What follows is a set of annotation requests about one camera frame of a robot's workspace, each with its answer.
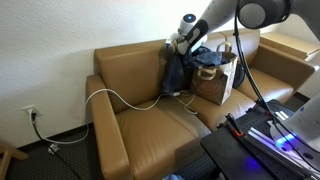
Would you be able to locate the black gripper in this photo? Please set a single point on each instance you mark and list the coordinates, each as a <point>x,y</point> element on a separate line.
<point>178,46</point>

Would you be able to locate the tan wooden side table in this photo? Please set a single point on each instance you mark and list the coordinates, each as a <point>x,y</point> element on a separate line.
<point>286,43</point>

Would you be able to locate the blue denim jeans cloth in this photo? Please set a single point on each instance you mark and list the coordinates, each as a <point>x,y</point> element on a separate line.
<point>173,75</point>

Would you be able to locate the blue fabric scrap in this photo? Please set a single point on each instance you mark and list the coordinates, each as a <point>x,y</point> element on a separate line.
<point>173,177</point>

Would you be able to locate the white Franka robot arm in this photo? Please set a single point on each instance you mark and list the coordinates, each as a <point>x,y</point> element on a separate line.
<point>220,13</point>

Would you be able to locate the white wall outlet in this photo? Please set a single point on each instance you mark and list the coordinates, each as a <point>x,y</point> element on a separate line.
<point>29,109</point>

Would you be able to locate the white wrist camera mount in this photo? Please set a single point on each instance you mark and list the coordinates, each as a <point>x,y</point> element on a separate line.
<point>168,41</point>

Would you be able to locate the white floor power adapter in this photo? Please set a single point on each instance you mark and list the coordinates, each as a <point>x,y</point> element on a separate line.
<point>53,148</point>

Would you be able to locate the silver robot base rail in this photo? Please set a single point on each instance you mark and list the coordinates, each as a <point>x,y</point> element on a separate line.
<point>266,140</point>

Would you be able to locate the grey dotted floor mat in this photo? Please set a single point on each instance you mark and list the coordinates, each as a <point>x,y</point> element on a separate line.
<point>196,166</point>

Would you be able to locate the brown printed paper bag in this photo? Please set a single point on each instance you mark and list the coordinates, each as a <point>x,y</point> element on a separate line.
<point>213,83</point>

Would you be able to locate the black robot table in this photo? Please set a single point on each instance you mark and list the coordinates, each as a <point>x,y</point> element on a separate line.
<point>226,153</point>

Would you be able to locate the wooden furniture leg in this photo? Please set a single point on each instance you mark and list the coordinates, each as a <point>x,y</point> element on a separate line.
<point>6,160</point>

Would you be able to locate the tan leather sofa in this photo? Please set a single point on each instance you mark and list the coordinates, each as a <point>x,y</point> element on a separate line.
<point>150,143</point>

